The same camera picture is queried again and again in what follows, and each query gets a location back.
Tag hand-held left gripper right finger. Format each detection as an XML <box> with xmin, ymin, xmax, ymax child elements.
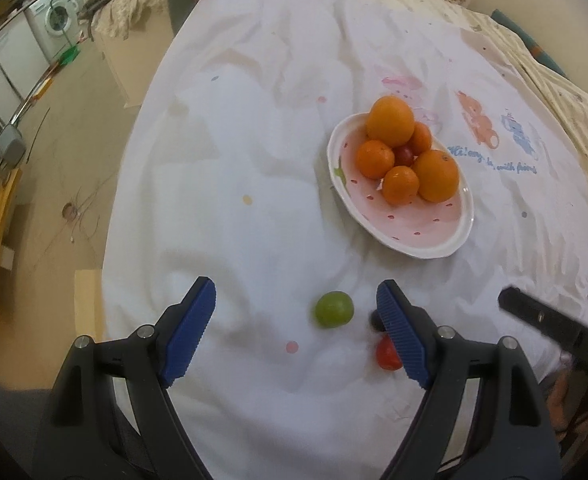
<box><xmin>376</xmin><ymin>279</ymin><xmax>560</xmax><ymax>480</ymax></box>

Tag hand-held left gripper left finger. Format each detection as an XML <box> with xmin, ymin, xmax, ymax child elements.
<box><xmin>31</xmin><ymin>276</ymin><xmax>217</xmax><ymax>480</ymax></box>

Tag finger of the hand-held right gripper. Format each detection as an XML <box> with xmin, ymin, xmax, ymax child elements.
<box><xmin>498</xmin><ymin>287</ymin><xmax>588</xmax><ymax>372</ymax></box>

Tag green round fruit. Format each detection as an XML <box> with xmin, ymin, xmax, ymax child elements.
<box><xmin>314</xmin><ymin>291</ymin><xmax>355</xmax><ymax>330</ymax></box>

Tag pink strawberry ceramic plate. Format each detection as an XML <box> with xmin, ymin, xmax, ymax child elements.
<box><xmin>327</xmin><ymin>112</ymin><xmax>475</xmax><ymax>260</ymax></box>

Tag small mandarin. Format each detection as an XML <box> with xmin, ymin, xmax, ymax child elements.
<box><xmin>408</xmin><ymin>122</ymin><xmax>433</xmax><ymax>156</ymax></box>
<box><xmin>382</xmin><ymin>165</ymin><xmax>420</xmax><ymax>206</ymax></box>
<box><xmin>356</xmin><ymin>139</ymin><xmax>396</xmax><ymax>180</ymax></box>

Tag large orange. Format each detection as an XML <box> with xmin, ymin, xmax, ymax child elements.
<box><xmin>412</xmin><ymin>149</ymin><xmax>460</xmax><ymax>204</ymax></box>
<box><xmin>366</xmin><ymin>95</ymin><xmax>416</xmax><ymax>148</ymax></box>

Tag person's right hand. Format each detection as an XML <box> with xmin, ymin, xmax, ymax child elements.
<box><xmin>546</xmin><ymin>372</ymin><xmax>588</xmax><ymax>441</ymax></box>

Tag white cartoon printed blanket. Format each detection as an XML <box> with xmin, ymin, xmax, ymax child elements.
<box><xmin>101</xmin><ymin>0</ymin><xmax>588</xmax><ymax>480</ymax></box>

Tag grey dustpan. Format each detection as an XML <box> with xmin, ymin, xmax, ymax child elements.
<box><xmin>0</xmin><ymin>127</ymin><xmax>27</xmax><ymax>167</ymax></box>

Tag teal cushion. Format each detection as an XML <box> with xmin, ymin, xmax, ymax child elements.
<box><xmin>491</xmin><ymin>8</ymin><xmax>569</xmax><ymax>78</ymax></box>

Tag metal pole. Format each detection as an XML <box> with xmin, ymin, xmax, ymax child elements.
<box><xmin>9</xmin><ymin>60</ymin><xmax>60</xmax><ymax>128</ymax></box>

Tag white base cabinets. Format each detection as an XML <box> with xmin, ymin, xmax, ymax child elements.
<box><xmin>0</xmin><ymin>10</ymin><xmax>51</xmax><ymax>106</ymax></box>

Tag white washing machine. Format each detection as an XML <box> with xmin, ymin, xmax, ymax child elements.
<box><xmin>25</xmin><ymin>0</ymin><xmax>81</xmax><ymax>60</ymax></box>

